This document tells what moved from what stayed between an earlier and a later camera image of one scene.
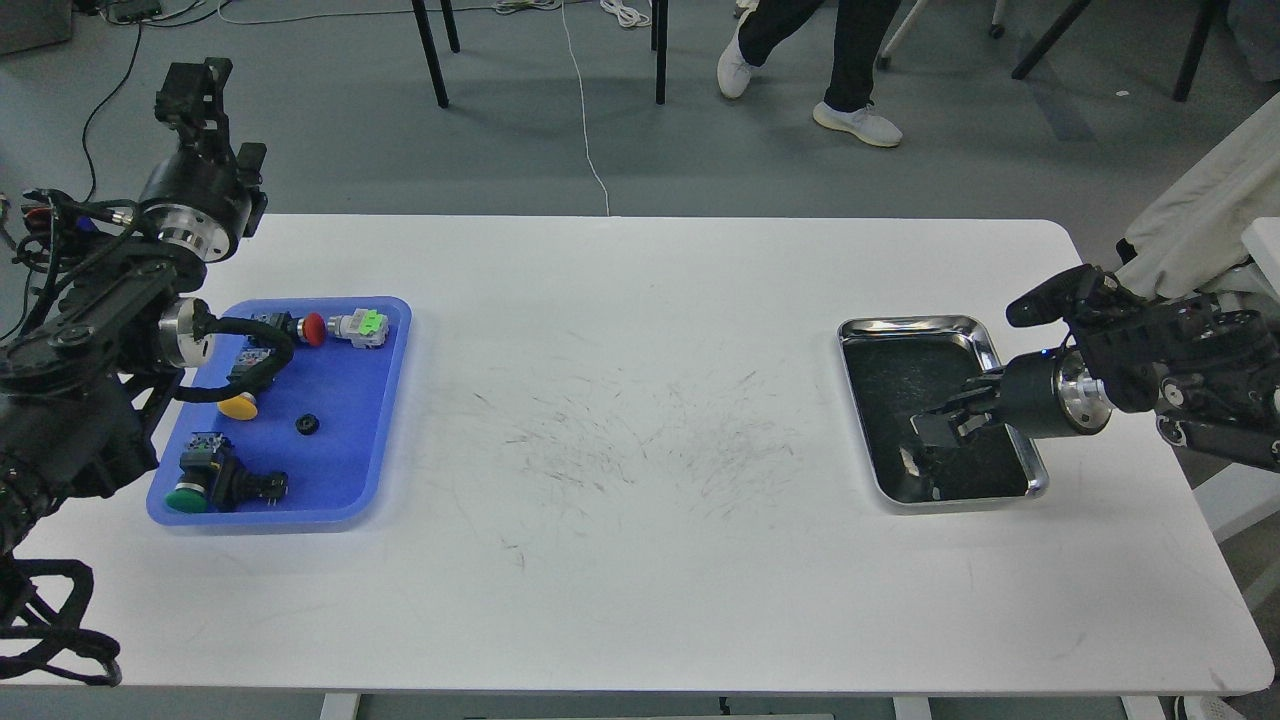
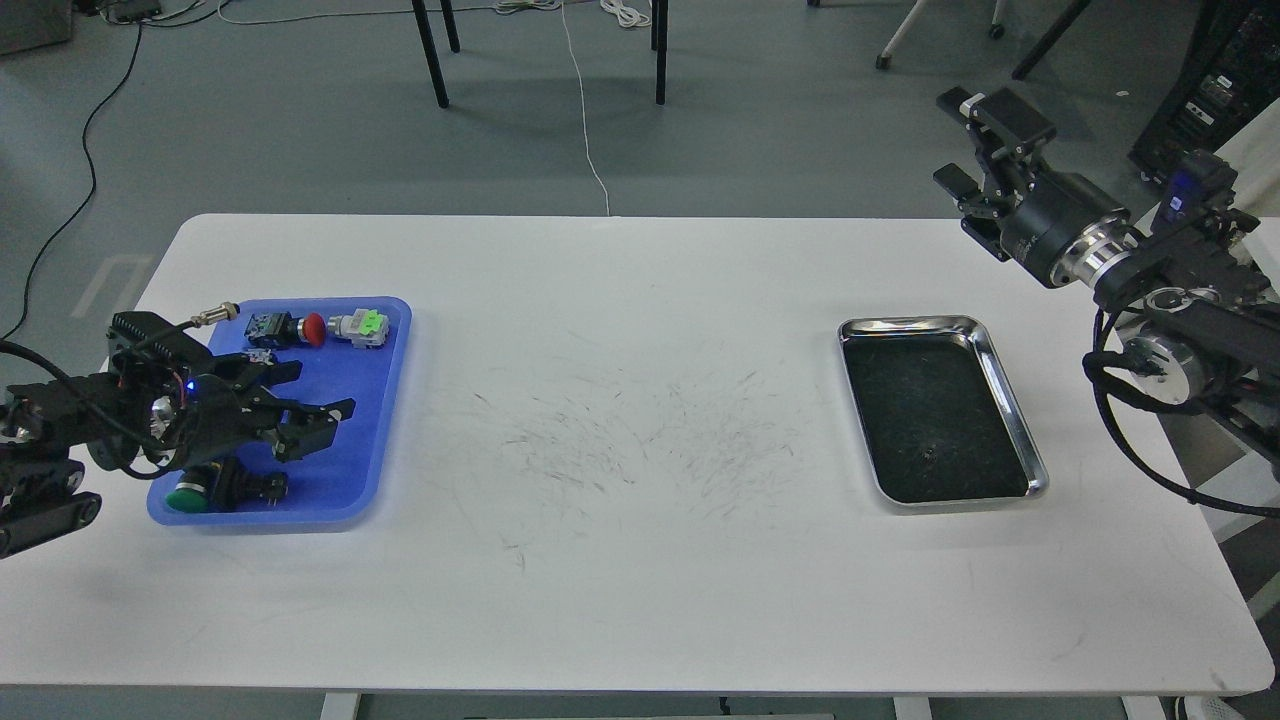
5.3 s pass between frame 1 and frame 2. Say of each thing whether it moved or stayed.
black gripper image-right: moved
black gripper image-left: moved
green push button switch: stayed
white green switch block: stayed
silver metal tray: stayed
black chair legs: stayed
